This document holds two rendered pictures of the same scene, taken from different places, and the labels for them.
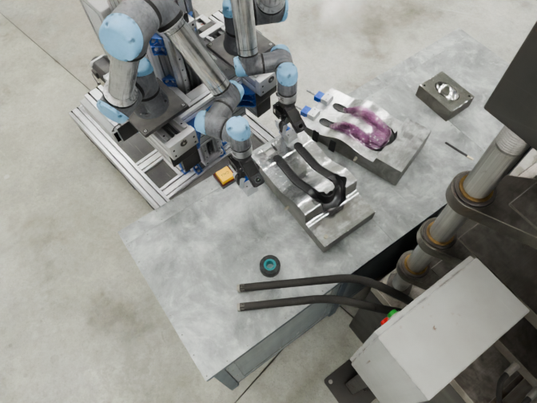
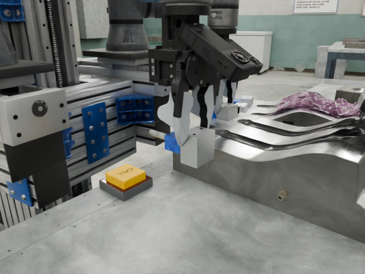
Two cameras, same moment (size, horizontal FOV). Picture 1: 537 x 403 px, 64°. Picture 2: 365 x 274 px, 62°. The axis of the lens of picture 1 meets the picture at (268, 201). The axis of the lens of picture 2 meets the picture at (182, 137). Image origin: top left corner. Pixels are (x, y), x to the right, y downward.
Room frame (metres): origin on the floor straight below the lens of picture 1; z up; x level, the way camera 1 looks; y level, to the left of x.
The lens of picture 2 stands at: (0.41, 0.24, 1.13)
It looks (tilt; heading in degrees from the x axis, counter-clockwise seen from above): 21 degrees down; 342
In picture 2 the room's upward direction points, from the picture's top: straight up
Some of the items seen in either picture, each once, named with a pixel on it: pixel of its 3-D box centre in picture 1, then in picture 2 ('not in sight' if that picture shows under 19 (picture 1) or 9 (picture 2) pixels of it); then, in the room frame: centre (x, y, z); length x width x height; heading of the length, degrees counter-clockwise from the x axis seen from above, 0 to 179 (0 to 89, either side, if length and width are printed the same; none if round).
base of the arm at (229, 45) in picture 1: (239, 35); (127, 34); (1.53, 0.08, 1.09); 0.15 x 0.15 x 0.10
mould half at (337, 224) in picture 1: (311, 183); (301, 154); (0.89, -0.18, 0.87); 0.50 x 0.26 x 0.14; 32
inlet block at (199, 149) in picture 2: (243, 179); (176, 139); (0.89, 0.09, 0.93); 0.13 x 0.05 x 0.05; 32
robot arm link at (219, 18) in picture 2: (286, 94); (221, 19); (1.13, -0.10, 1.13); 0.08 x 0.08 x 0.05
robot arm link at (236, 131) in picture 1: (238, 133); not in sight; (0.88, 0.09, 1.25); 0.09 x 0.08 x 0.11; 63
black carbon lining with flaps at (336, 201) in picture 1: (311, 173); (299, 129); (0.91, -0.18, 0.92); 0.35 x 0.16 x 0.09; 32
